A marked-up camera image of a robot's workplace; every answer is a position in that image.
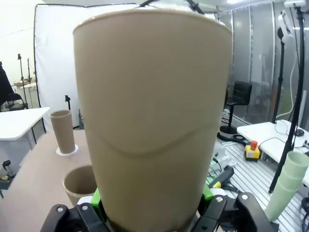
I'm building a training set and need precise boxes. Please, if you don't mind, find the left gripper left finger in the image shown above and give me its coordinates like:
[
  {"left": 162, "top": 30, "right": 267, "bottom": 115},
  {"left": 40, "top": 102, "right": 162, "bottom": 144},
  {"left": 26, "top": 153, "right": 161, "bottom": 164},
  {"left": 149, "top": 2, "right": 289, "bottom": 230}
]
[{"left": 41, "top": 187, "right": 109, "bottom": 232}]

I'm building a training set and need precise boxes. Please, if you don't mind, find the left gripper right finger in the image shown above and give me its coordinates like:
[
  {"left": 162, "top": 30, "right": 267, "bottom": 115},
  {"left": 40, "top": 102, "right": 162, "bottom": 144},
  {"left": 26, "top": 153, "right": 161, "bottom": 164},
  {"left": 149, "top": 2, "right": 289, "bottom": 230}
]
[{"left": 193, "top": 185, "right": 280, "bottom": 232}]

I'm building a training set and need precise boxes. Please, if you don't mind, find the tall beige cup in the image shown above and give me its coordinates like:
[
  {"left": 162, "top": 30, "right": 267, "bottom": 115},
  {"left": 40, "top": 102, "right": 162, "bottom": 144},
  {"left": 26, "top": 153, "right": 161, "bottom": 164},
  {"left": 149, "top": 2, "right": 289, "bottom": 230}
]
[
  {"left": 50, "top": 110, "right": 75, "bottom": 155},
  {"left": 63, "top": 165, "right": 98, "bottom": 208},
  {"left": 72, "top": 6, "right": 233, "bottom": 230}
]

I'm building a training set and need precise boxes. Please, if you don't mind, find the black handheld tool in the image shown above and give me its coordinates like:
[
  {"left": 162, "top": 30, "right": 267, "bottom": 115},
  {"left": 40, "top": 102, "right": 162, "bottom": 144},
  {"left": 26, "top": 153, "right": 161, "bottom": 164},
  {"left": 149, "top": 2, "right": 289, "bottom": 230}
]
[{"left": 210, "top": 165, "right": 235, "bottom": 189}]

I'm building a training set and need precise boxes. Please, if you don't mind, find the pale green plastic cup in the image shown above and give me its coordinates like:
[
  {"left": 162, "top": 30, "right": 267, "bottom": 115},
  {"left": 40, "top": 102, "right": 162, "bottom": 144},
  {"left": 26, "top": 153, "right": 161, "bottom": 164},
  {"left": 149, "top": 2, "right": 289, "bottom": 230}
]
[
  {"left": 282, "top": 151, "right": 309, "bottom": 178},
  {"left": 264, "top": 180, "right": 304, "bottom": 222},
  {"left": 279, "top": 169, "right": 307, "bottom": 189}
]

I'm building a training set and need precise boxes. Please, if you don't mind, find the yellow emergency stop button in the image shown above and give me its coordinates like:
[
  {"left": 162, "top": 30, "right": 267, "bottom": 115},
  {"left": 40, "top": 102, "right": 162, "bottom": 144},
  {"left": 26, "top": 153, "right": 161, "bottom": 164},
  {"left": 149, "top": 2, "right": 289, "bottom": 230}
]
[{"left": 244, "top": 141, "right": 261, "bottom": 162}]

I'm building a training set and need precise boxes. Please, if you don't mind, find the white work desk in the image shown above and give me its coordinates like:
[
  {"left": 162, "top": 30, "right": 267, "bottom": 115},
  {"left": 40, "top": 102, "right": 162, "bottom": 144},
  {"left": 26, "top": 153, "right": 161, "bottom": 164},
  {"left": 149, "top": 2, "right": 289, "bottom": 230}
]
[{"left": 236, "top": 120, "right": 309, "bottom": 165}]

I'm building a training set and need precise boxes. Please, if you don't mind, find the white side table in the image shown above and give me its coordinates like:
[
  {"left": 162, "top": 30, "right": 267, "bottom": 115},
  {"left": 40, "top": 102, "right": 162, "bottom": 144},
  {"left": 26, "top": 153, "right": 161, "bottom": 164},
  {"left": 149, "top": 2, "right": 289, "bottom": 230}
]
[{"left": 0, "top": 107, "right": 52, "bottom": 170}]

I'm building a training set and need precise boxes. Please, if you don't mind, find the black bar stool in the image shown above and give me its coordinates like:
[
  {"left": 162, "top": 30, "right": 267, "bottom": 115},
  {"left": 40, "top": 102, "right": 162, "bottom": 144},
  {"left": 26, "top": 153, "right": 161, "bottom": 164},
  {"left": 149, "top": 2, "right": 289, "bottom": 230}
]
[{"left": 217, "top": 80, "right": 253, "bottom": 141}]

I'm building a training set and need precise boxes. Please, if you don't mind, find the black folding chair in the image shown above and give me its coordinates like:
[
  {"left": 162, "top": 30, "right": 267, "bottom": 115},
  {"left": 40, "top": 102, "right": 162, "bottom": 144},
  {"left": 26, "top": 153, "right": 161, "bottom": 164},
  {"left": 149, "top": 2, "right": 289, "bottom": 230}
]
[{"left": 6, "top": 93, "right": 29, "bottom": 111}]

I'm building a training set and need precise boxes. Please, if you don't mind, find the black hanging garment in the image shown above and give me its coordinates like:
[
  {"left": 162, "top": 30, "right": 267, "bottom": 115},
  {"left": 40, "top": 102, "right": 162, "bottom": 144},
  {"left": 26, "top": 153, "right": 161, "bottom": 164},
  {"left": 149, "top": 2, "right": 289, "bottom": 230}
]
[{"left": 0, "top": 61, "right": 15, "bottom": 112}]

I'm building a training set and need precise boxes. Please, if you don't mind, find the black light stand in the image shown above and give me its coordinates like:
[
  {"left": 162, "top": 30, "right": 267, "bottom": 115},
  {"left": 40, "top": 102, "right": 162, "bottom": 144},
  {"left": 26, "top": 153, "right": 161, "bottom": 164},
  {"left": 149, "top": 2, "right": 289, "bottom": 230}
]
[{"left": 271, "top": 26, "right": 294, "bottom": 124}]

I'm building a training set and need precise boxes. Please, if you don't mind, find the tall black tripod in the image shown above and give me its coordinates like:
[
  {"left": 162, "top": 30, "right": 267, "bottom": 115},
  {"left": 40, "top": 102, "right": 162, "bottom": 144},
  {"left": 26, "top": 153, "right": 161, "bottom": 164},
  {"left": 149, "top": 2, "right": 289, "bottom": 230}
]
[{"left": 268, "top": 0, "right": 306, "bottom": 194}]

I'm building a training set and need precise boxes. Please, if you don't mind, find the thin black tripod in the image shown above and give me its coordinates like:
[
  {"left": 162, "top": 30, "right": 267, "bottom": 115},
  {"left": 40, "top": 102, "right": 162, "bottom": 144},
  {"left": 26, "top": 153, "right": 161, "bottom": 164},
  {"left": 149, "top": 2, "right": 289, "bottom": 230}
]
[{"left": 17, "top": 53, "right": 25, "bottom": 85}]

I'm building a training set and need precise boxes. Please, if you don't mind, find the white photo backdrop screen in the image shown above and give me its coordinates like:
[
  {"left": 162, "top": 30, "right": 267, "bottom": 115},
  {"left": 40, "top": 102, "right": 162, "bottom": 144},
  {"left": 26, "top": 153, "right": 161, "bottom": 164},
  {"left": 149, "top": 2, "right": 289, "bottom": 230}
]
[{"left": 33, "top": 2, "right": 145, "bottom": 130}]

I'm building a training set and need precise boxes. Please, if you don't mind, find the aluminium profile base plate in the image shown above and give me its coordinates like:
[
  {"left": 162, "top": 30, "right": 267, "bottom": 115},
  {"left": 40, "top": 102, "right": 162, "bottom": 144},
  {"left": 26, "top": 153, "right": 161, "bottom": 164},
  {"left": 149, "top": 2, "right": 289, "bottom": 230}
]
[{"left": 210, "top": 139, "right": 309, "bottom": 232}]

